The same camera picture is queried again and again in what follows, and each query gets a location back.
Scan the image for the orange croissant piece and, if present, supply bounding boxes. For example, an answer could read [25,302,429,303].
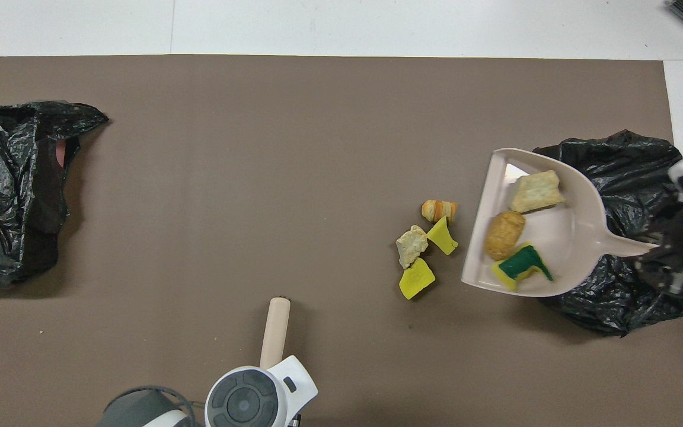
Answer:
[421,200,458,224]

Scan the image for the brown table mat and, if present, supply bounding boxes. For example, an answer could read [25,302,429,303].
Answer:
[0,55,683,427]

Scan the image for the pale bread chunk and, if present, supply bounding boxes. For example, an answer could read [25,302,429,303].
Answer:
[509,170,566,214]

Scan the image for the brown bread nugget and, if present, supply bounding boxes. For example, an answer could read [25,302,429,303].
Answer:
[484,211,526,262]

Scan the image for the beige brush with black bristles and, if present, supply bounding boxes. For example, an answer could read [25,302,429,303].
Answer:
[260,297,292,369]

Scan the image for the beige plastic dustpan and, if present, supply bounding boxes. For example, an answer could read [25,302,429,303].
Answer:
[460,148,661,298]

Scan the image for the pointed yellow sponge piece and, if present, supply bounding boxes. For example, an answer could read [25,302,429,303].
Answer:
[426,216,459,256]

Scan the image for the yellow and green sponge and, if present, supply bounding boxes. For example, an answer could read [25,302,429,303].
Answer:
[491,243,554,291]

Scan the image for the broad yellow sponge piece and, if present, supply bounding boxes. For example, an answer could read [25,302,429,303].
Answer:
[399,257,436,300]

